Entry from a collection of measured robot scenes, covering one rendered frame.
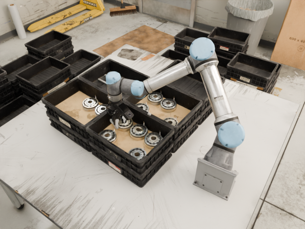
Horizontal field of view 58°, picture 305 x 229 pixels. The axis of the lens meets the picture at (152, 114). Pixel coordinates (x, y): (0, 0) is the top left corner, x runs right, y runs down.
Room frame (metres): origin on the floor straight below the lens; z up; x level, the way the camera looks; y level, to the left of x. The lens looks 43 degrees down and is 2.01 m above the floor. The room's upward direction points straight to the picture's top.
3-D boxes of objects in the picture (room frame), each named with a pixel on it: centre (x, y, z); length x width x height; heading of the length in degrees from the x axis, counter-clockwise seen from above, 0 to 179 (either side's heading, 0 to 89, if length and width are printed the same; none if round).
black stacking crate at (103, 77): (1.54, 0.25, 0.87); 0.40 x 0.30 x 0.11; 52
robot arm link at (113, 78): (1.17, 0.20, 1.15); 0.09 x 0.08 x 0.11; 73
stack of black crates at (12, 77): (2.36, 1.32, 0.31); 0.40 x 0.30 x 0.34; 146
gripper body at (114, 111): (1.17, 0.21, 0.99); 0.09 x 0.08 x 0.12; 47
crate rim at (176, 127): (1.30, -0.06, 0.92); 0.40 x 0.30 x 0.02; 52
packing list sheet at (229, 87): (1.77, -0.49, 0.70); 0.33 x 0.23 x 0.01; 56
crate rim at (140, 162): (1.06, 0.12, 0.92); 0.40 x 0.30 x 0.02; 52
